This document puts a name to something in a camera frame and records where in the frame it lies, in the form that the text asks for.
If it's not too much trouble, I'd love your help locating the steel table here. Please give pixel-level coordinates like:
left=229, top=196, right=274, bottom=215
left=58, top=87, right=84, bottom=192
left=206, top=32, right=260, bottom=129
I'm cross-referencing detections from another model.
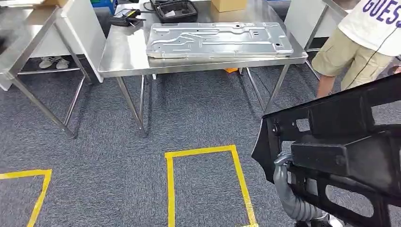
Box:
left=0, top=6, right=91, bottom=140
left=97, top=0, right=309, bottom=139
left=304, top=0, right=350, bottom=82

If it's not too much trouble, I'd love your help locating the person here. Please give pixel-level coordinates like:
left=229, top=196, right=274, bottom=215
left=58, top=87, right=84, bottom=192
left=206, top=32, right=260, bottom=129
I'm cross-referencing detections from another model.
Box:
left=311, top=0, right=401, bottom=99

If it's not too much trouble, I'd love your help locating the white board panel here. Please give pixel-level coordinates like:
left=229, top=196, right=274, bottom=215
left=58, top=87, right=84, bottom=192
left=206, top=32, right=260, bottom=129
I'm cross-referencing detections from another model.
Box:
left=55, top=0, right=107, bottom=84
left=284, top=0, right=330, bottom=49

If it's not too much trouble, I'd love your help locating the blue plastic crate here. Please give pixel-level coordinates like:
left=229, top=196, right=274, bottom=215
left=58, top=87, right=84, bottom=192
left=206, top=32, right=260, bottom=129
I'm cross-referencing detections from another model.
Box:
left=91, top=0, right=116, bottom=15

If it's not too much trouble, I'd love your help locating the pressed sheet metal panel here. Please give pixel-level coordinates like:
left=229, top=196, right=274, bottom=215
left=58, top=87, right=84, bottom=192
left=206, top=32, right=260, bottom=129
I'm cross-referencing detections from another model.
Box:
left=145, top=22, right=295, bottom=59

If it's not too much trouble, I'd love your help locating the black and yellow device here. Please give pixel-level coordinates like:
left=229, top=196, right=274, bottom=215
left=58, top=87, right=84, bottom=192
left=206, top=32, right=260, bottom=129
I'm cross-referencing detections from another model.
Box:
left=109, top=8, right=147, bottom=27

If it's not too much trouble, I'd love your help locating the open black tool case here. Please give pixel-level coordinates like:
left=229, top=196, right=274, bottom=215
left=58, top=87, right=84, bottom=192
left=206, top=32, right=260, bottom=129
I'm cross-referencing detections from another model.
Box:
left=149, top=0, right=199, bottom=24

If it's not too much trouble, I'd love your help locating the black plastic panel with cutouts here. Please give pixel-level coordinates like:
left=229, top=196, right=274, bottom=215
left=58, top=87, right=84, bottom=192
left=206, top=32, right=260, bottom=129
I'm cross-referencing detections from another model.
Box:
left=251, top=72, right=401, bottom=227

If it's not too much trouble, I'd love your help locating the white shoe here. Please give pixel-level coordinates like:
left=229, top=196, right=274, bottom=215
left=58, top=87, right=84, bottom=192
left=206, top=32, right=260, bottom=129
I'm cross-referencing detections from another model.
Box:
left=54, top=58, right=70, bottom=70
left=38, top=56, right=56, bottom=70

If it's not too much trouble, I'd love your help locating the cardboard box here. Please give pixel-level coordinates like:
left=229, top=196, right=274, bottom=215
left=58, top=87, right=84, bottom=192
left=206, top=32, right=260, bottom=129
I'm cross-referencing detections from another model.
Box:
left=210, top=0, right=248, bottom=13
left=33, top=0, right=68, bottom=9

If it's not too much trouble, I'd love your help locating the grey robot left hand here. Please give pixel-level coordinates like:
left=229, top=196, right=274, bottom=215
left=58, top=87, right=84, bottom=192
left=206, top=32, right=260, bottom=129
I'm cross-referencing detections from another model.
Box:
left=273, top=152, right=328, bottom=222

